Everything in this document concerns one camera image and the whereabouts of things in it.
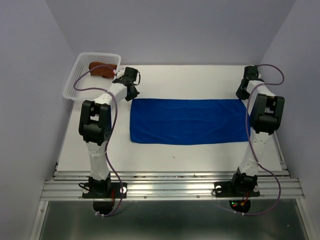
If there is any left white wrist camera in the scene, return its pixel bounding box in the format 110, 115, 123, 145
114, 67, 126, 79

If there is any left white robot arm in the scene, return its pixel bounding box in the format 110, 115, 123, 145
74, 67, 141, 197

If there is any blue towel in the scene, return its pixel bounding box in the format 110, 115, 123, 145
129, 98, 251, 146

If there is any aluminium rail frame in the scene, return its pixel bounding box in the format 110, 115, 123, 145
29, 63, 316, 240

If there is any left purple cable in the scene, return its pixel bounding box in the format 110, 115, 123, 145
72, 65, 126, 218

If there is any brown towel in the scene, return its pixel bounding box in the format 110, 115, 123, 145
88, 61, 117, 79

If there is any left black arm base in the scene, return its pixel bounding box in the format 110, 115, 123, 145
78, 177, 128, 199

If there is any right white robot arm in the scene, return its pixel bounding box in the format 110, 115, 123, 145
230, 65, 285, 195

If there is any white plastic basket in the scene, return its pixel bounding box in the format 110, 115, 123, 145
62, 52, 121, 102

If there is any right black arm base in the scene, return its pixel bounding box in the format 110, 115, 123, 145
212, 172, 260, 198

